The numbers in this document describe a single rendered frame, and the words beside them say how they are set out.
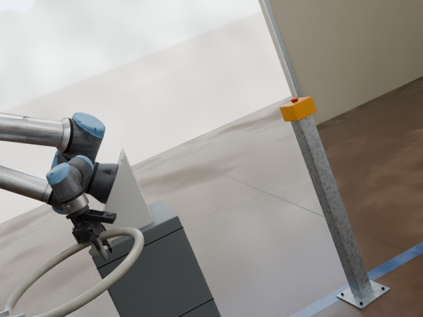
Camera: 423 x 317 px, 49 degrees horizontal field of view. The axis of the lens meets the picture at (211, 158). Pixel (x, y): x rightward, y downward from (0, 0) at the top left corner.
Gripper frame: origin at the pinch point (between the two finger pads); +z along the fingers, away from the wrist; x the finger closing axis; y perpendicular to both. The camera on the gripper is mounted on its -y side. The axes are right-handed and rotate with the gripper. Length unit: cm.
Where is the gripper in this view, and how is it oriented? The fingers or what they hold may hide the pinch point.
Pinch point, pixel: (109, 253)
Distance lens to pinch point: 181.8
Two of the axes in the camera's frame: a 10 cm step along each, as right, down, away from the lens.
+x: -1.3, 3.3, -9.4
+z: 4.1, 8.8, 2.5
